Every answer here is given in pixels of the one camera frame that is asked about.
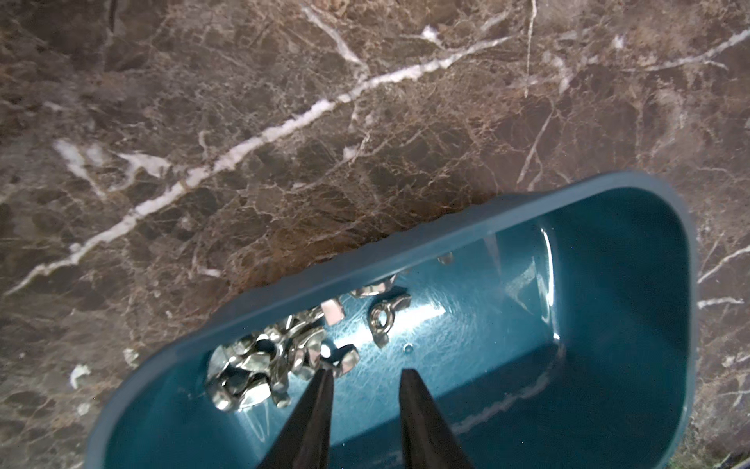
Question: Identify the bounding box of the pile of silver wing nuts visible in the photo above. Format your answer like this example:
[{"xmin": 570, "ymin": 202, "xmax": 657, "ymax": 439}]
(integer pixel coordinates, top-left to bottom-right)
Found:
[{"xmin": 204, "ymin": 274, "xmax": 414, "ymax": 412}]

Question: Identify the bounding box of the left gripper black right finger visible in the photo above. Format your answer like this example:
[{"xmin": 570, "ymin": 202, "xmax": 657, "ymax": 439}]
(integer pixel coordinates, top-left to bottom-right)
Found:
[{"xmin": 400, "ymin": 369, "xmax": 474, "ymax": 468}]

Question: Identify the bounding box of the teal plastic storage box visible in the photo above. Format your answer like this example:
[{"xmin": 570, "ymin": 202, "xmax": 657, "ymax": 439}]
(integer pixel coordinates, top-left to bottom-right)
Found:
[{"xmin": 84, "ymin": 172, "xmax": 697, "ymax": 468}]

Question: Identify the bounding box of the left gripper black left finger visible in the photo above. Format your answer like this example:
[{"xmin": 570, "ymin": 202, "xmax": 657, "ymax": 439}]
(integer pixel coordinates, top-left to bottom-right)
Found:
[{"xmin": 258, "ymin": 369, "xmax": 334, "ymax": 468}]

